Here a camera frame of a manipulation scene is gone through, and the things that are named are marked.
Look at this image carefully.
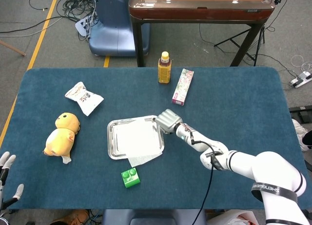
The white power strip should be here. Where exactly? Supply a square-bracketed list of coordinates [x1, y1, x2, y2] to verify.
[289, 71, 312, 88]

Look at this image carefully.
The brown mahjong table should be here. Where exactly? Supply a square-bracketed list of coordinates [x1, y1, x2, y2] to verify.
[128, 0, 276, 67]

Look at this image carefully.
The white plastic bag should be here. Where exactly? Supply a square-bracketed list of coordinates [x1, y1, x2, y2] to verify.
[207, 209, 259, 225]

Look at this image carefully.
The blue table cloth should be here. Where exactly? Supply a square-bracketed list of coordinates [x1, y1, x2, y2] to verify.
[0, 66, 305, 210]

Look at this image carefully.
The green toy building block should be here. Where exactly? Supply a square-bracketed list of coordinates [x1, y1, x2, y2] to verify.
[121, 167, 141, 189]

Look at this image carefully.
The black tripod stand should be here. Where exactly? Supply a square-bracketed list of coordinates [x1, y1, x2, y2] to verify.
[214, 0, 286, 67]

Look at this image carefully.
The wooden pole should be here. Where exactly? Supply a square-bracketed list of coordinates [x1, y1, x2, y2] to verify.
[0, 39, 27, 57]

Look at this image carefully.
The brown shoe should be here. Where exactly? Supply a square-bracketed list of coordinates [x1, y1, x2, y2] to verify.
[50, 209, 90, 225]

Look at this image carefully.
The pink floral carton box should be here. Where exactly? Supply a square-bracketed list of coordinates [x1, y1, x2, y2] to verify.
[171, 68, 195, 106]

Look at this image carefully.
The grey robot torso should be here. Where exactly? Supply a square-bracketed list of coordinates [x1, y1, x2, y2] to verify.
[102, 209, 207, 225]

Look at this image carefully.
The white paper sheet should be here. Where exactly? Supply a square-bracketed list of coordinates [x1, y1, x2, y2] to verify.
[113, 117, 163, 168]

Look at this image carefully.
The white shoe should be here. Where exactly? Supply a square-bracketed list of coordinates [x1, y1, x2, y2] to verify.
[291, 119, 309, 151]

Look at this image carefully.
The silver metal tray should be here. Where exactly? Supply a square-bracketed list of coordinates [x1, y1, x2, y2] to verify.
[106, 115, 165, 160]

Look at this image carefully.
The yellow plush chick toy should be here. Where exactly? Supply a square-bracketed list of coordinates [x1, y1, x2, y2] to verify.
[43, 112, 81, 164]

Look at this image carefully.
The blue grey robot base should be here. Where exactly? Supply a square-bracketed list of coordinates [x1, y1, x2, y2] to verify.
[75, 0, 151, 57]

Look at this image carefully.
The white snack bag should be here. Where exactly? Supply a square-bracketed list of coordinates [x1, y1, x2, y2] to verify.
[64, 81, 105, 117]

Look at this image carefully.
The yellow tea bottle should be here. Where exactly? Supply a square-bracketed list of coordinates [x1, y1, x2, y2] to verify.
[157, 51, 172, 84]

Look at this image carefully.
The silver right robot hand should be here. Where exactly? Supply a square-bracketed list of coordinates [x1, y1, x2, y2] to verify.
[155, 109, 183, 135]

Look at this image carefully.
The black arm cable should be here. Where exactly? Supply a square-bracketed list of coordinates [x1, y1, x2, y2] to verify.
[189, 133, 224, 225]

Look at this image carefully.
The black floor cable bundle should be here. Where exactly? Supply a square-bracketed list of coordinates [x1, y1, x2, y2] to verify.
[0, 0, 98, 40]

